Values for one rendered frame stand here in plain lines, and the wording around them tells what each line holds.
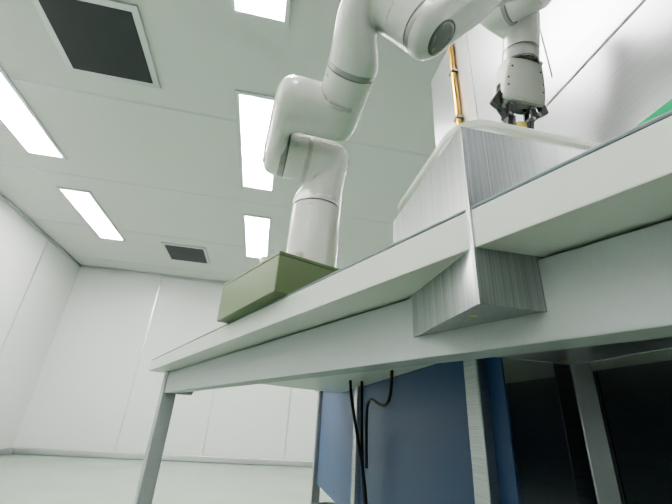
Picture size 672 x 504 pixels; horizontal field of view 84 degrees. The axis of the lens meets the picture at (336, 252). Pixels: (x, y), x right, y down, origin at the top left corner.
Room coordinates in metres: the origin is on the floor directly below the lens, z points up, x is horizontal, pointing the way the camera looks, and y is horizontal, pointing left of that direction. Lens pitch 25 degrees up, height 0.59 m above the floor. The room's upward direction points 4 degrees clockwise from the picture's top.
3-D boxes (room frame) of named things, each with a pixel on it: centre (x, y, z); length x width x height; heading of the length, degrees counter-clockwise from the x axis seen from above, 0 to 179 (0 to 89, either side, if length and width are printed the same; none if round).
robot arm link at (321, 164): (0.62, 0.05, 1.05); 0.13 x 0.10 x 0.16; 106
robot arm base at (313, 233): (0.63, 0.06, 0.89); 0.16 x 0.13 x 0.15; 128
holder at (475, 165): (0.35, -0.22, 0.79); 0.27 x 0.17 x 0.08; 100
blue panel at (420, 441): (1.35, -0.20, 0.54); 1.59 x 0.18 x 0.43; 10
